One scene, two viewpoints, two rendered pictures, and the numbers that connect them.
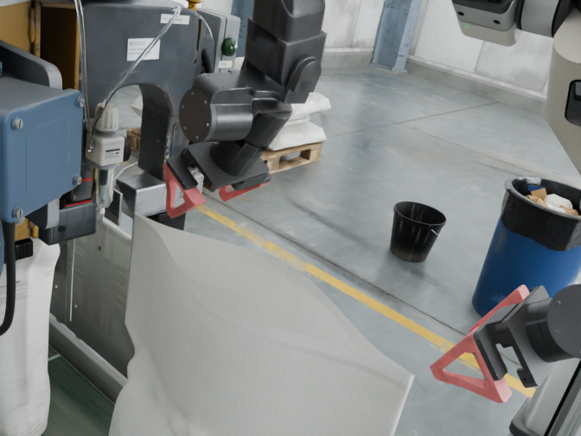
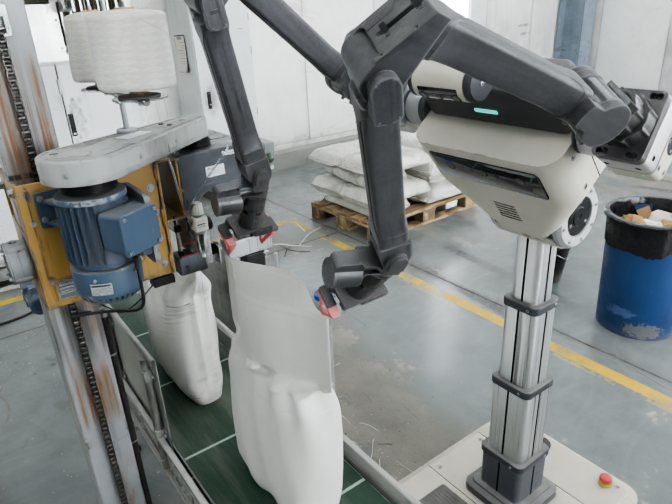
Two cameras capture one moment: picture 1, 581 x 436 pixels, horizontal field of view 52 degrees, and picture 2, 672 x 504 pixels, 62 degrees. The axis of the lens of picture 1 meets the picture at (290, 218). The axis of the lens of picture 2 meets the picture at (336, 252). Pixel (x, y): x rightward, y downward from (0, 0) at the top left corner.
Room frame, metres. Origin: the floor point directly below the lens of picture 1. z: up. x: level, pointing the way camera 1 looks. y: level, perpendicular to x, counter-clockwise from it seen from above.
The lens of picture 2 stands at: (-0.45, -0.56, 1.68)
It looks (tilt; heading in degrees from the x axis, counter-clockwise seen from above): 24 degrees down; 20
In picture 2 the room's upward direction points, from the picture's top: 3 degrees counter-clockwise
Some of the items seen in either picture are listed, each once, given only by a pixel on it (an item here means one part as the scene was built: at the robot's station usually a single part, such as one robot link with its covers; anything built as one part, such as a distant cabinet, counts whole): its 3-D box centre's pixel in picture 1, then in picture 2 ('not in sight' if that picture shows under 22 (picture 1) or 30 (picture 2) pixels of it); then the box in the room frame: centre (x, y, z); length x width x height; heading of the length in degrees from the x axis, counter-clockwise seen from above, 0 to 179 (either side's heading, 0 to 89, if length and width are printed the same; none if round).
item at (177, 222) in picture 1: (169, 215); (256, 256); (0.94, 0.21, 0.98); 0.09 x 0.05 x 0.05; 146
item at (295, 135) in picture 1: (281, 131); (437, 186); (4.23, 0.19, 0.20); 0.67 x 0.43 x 0.15; 146
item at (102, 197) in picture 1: (102, 185); (202, 242); (0.74, 0.26, 1.11); 0.03 x 0.03 x 0.06
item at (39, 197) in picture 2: not in sight; (69, 210); (0.49, 0.43, 1.27); 0.12 x 0.09 x 0.09; 146
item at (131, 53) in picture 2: not in sight; (131, 51); (0.60, 0.27, 1.61); 0.17 x 0.17 x 0.17
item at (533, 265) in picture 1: (533, 257); (645, 268); (2.61, -1.18, 0.32); 0.51 x 0.48 x 0.65; 146
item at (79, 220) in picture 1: (62, 214); (189, 260); (0.76, 0.33, 1.04); 0.08 x 0.06 x 0.05; 146
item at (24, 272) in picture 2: not in sight; (16, 261); (0.46, 0.61, 1.14); 0.11 x 0.06 x 0.11; 56
